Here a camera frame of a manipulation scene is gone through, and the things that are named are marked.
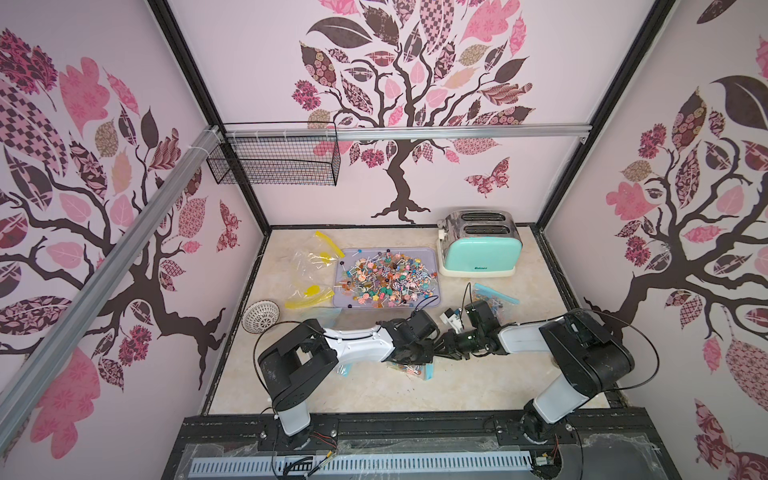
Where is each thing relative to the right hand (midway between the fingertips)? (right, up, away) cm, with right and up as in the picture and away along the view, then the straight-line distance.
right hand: (431, 350), depth 87 cm
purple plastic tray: (+1, +28, +24) cm, 37 cm away
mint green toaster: (+16, +32, +6) cm, 36 cm away
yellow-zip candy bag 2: (-39, +16, +6) cm, 42 cm away
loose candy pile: (-14, +20, +14) cm, 28 cm away
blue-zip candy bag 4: (-25, -3, -6) cm, 26 cm away
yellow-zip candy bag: (-40, +27, +19) cm, 52 cm away
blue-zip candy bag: (-3, -4, -4) cm, 6 cm away
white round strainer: (-54, +9, +6) cm, 56 cm away
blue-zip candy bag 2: (+25, +12, +11) cm, 30 cm away
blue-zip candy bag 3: (-33, +10, +5) cm, 35 cm away
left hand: (-1, -3, -2) cm, 4 cm away
